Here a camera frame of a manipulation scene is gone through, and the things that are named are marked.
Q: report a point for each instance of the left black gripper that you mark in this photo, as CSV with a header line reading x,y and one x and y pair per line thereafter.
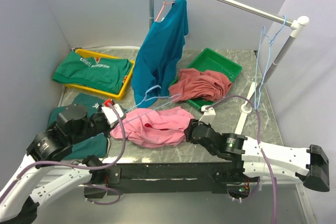
x,y
106,132

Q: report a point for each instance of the green printed t-shirt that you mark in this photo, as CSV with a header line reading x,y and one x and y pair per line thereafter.
x,y
104,74

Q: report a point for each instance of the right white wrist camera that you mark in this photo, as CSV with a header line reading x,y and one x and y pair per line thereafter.
x,y
208,114

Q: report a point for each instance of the dusty red t-shirt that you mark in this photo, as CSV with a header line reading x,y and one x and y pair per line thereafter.
x,y
208,85

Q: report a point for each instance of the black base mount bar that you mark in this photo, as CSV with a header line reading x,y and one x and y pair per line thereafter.
x,y
135,178

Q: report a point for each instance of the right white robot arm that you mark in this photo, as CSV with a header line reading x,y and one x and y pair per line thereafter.
x,y
309,166

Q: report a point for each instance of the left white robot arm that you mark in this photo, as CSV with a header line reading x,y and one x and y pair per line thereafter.
x,y
42,176

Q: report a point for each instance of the teal blue t-shirt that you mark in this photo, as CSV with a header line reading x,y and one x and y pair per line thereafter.
x,y
159,54

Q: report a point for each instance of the pink wire hanger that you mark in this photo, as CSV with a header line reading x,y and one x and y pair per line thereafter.
x,y
165,3

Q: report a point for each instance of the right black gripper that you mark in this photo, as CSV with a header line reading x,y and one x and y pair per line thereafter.
x,y
187,131

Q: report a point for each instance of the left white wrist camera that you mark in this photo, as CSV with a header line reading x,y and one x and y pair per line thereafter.
x,y
112,112

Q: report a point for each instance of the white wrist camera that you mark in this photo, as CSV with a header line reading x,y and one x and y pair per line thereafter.
x,y
208,114
112,112

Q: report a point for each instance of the pink t-shirt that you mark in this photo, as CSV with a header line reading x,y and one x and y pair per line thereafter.
x,y
153,129

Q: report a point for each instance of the yellow plastic tray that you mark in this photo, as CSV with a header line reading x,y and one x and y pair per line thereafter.
x,y
87,53

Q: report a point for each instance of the metal clothes rack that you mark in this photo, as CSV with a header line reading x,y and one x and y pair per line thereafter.
x,y
296,26

